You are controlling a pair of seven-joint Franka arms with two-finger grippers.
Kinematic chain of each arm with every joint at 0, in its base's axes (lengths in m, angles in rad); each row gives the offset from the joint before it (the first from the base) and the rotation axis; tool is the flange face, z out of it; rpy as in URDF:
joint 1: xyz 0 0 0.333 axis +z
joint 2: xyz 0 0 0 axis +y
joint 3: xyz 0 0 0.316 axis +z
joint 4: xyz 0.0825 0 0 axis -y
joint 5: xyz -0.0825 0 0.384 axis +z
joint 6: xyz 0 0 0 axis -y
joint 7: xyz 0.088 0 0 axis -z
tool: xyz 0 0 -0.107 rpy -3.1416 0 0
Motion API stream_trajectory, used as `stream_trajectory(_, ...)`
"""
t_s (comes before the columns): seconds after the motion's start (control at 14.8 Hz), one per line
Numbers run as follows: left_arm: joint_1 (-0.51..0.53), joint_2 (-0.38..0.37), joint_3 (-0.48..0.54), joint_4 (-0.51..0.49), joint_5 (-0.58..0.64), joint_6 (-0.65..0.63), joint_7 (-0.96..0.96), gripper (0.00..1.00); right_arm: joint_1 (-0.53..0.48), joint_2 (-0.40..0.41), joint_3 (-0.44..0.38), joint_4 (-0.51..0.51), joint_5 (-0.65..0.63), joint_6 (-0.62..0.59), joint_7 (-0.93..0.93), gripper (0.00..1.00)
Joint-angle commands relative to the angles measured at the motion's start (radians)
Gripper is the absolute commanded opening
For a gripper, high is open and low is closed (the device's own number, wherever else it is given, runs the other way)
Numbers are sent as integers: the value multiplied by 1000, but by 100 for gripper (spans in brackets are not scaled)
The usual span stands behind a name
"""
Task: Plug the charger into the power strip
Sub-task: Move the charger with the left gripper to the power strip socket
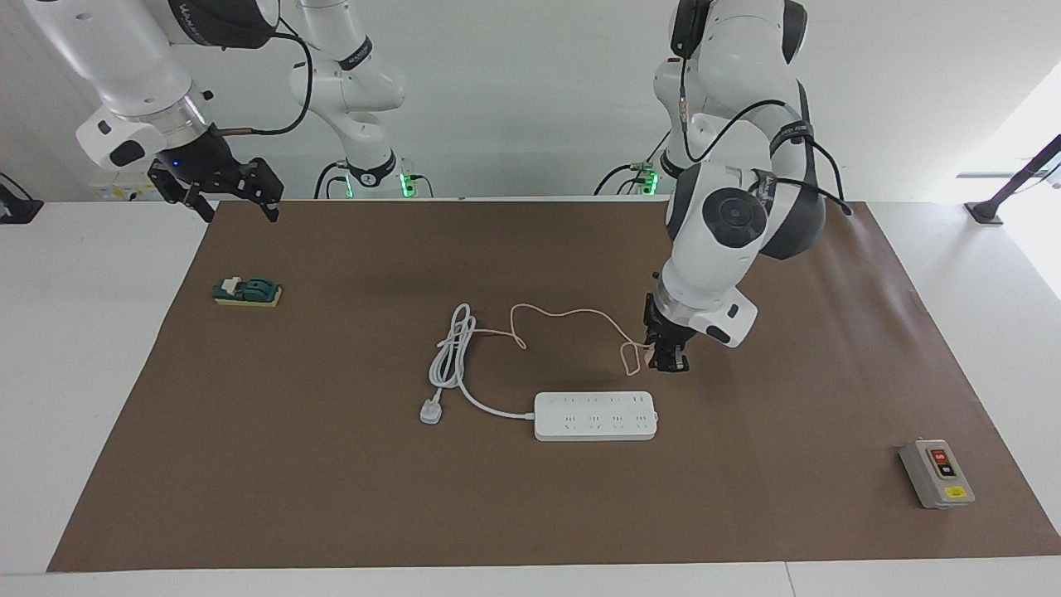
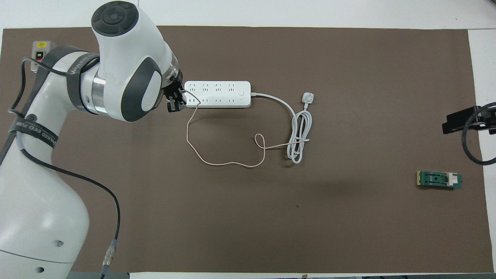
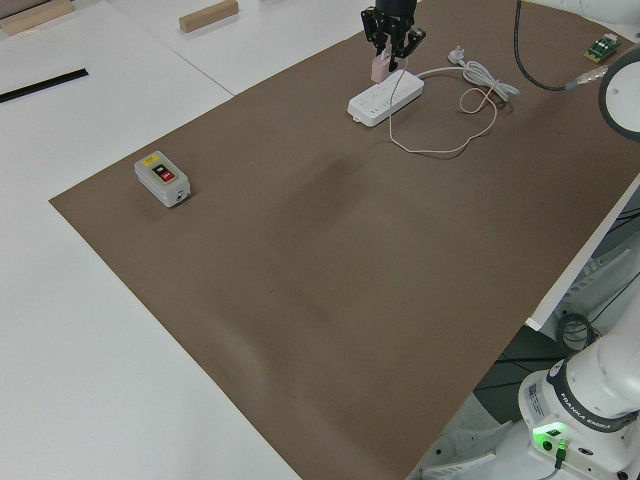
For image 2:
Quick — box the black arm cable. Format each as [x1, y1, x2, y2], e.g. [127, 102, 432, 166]
[461, 102, 496, 165]
[8, 57, 121, 279]

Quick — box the white power strip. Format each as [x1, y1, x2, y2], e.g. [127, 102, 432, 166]
[183, 81, 251, 108]

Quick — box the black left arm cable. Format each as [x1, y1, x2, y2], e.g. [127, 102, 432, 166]
[8, 57, 121, 279]

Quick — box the pink charger cable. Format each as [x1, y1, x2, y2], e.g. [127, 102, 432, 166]
[182, 90, 310, 168]

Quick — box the grey on-off switch box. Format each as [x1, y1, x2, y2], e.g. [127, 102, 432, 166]
[31, 41, 53, 74]

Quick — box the brown table mat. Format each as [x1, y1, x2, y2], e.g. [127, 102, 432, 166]
[0, 26, 488, 274]

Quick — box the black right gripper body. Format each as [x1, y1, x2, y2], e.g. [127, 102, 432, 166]
[479, 105, 496, 134]

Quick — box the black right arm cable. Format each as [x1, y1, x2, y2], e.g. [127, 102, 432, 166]
[461, 102, 496, 165]

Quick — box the white power strip cord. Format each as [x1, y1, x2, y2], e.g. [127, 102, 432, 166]
[250, 91, 313, 164]

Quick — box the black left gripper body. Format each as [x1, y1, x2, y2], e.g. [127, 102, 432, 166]
[162, 72, 186, 102]

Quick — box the green knife switch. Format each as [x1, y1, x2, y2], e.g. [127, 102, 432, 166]
[417, 170, 463, 190]

